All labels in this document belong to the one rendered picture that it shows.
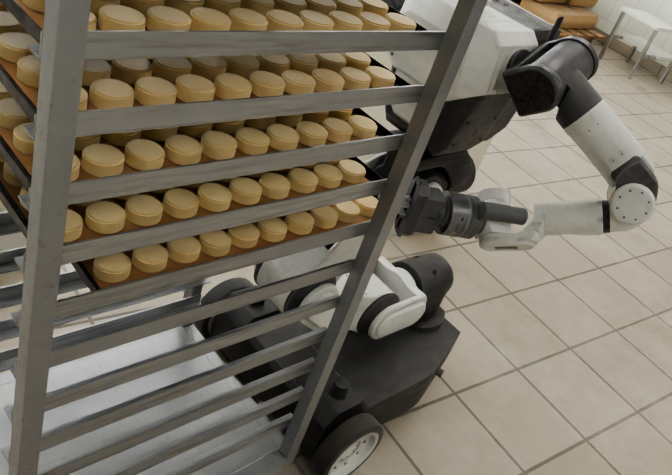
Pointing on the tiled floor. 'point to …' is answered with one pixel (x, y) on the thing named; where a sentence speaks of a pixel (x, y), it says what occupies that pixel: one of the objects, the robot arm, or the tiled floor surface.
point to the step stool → (642, 40)
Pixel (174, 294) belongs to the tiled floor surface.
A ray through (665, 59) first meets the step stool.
